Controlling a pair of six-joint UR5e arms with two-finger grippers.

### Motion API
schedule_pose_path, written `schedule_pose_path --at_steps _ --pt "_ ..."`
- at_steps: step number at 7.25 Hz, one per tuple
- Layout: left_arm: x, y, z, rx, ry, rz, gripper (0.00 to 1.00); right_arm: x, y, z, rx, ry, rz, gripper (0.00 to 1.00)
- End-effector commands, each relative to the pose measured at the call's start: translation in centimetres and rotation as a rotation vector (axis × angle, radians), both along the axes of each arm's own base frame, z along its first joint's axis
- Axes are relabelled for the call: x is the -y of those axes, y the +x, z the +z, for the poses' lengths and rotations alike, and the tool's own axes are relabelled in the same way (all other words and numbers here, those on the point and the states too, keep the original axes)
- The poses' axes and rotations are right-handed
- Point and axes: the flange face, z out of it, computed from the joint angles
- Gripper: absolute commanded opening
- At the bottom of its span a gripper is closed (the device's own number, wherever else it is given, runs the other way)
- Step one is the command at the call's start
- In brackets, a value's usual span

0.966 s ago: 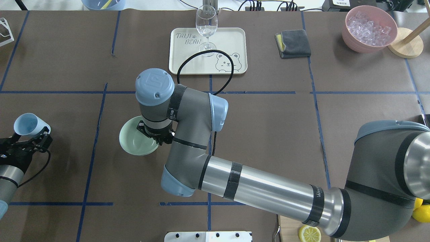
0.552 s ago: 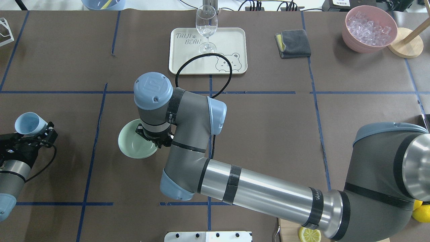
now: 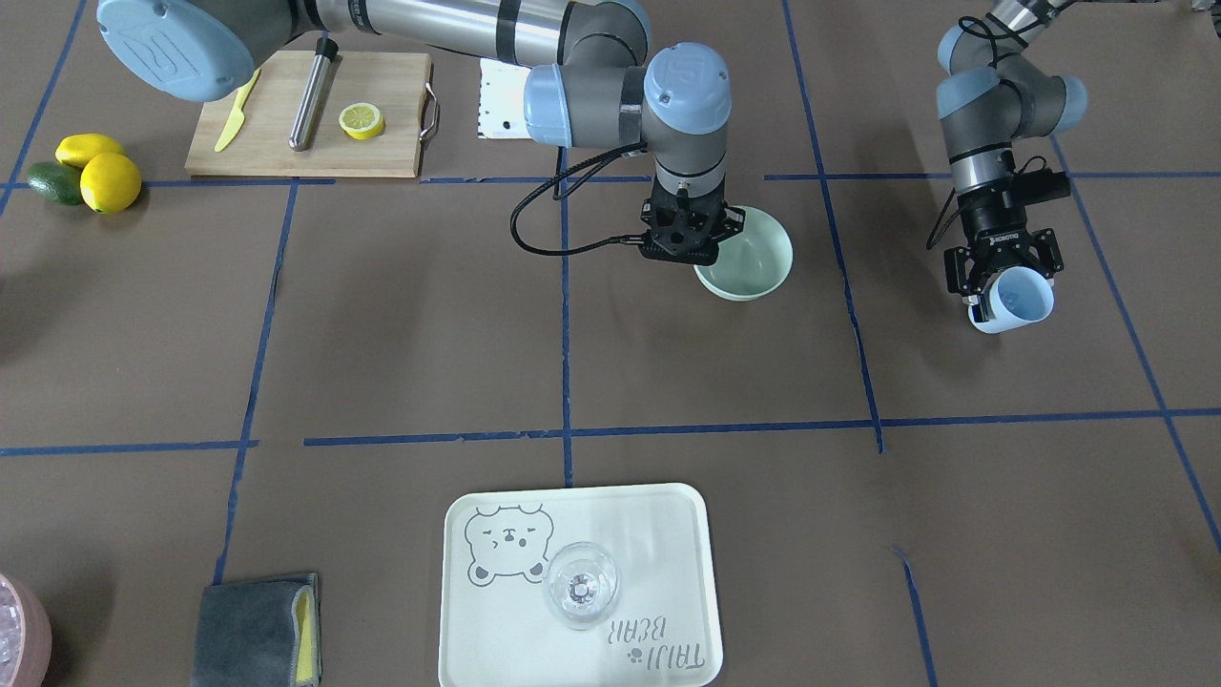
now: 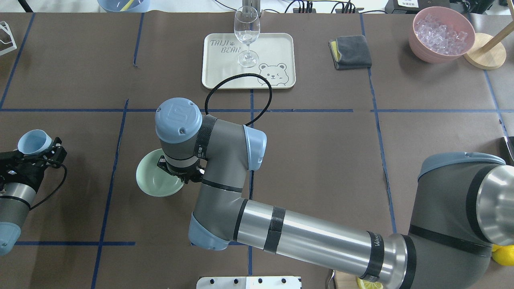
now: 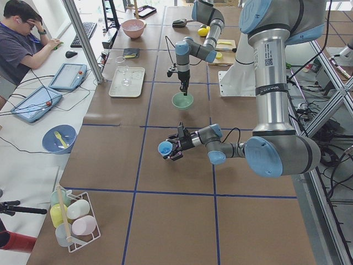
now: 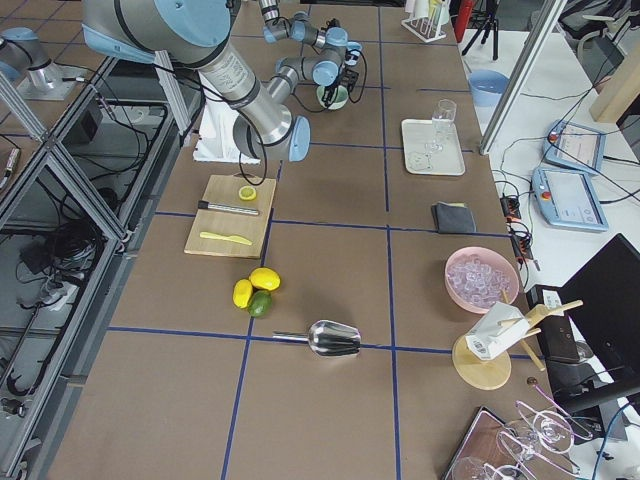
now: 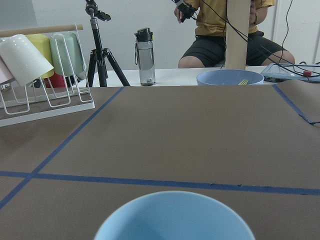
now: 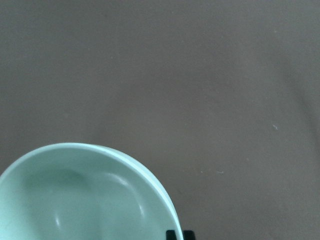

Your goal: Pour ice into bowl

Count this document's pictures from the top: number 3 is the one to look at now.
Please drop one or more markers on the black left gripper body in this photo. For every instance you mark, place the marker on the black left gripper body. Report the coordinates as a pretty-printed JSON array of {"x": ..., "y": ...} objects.
[{"x": 998, "y": 223}]

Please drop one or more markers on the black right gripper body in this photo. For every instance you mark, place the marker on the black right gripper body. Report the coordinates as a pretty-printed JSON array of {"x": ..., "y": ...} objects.
[{"x": 735, "y": 223}]

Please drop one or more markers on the light blue plastic cup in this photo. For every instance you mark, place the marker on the light blue plastic cup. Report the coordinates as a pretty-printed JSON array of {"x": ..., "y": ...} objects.
[{"x": 1017, "y": 298}]

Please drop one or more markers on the mint green bowl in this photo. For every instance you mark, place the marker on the mint green bowl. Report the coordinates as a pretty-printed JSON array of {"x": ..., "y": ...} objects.
[{"x": 753, "y": 263}]

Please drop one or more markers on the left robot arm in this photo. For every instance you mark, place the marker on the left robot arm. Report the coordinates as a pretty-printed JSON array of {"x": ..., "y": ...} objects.
[{"x": 991, "y": 97}]

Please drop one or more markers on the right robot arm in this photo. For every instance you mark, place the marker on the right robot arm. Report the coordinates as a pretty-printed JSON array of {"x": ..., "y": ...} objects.
[{"x": 595, "y": 81}]

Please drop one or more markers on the pink bowl of ice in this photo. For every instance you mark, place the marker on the pink bowl of ice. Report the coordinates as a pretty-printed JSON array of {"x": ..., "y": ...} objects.
[{"x": 26, "y": 637}]

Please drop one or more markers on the half lemon slice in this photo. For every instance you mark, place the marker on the half lemon slice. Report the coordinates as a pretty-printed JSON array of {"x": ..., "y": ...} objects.
[{"x": 362, "y": 121}]

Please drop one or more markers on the clear wine glass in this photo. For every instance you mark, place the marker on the clear wine glass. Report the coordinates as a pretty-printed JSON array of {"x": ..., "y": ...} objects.
[{"x": 581, "y": 585}]

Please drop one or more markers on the steel cylinder muddler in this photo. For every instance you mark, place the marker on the steel cylinder muddler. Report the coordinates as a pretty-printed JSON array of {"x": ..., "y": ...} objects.
[{"x": 305, "y": 123}]

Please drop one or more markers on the cream bear tray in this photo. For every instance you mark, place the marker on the cream bear tray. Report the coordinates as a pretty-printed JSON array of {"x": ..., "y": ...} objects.
[{"x": 496, "y": 629}]

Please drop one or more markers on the yellow plastic knife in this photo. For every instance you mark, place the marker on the yellow plastic knife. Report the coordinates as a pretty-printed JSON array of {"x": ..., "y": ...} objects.
[{"x": 236, "y": 117}]

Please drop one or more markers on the yellow lemon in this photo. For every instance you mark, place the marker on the yellow lemon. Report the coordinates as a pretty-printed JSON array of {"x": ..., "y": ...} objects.
[
  {"x": 77, "y": 150},
  {"x": 110, "y": 183}
]

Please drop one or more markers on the grey folded cloth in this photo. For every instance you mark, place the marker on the grey folded cloth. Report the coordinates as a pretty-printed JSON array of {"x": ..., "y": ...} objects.
[{"x": 259, "y": 633}]

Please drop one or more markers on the green lime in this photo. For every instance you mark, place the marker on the green lime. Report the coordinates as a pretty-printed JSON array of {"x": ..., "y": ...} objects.
[{"x": 56, "y": 182}]

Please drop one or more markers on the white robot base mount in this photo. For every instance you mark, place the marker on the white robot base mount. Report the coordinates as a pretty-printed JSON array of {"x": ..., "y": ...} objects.
[{"x": 500, "y": 105}]

